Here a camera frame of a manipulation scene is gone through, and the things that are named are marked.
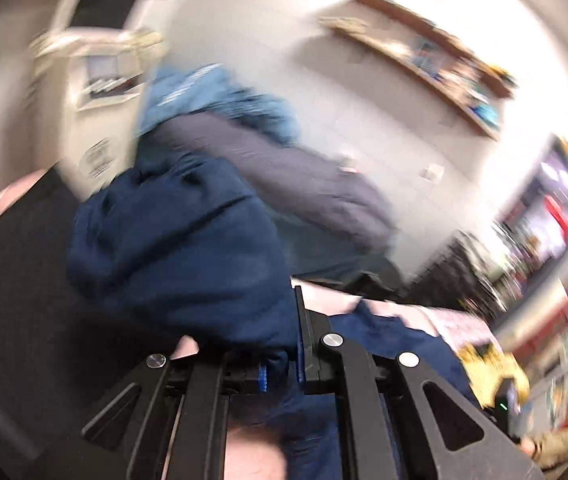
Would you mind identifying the pink polka dot blanket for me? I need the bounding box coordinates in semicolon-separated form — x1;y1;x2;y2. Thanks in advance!
0;167;495;480

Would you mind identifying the light blue jacket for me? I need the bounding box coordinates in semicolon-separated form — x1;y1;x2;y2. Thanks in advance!
136;64;301;147

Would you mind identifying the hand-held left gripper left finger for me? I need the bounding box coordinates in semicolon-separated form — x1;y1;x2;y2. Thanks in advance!
81;351;271;480

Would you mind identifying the navy blue large garment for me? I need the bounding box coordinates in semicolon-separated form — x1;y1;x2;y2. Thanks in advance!
66;154;467;480

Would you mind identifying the black quilted jacket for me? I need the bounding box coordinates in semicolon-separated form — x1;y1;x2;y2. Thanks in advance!
0;167;185;466

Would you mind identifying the long wooden wall shelf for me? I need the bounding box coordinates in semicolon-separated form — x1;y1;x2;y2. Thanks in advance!
318;0;519;142

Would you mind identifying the white machine with screen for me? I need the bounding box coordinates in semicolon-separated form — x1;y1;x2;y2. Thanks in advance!
26;0;167;198

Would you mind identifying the grey garment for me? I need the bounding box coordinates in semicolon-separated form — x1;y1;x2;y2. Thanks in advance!
151;109;402;283

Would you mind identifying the colourful display rack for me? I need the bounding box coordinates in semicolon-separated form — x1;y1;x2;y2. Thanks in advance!
459;134;568;391

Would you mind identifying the yellow cloth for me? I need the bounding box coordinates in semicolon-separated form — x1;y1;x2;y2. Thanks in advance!
458;342;532;411

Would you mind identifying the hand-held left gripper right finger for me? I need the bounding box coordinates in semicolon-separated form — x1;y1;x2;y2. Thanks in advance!
293;284;546;480

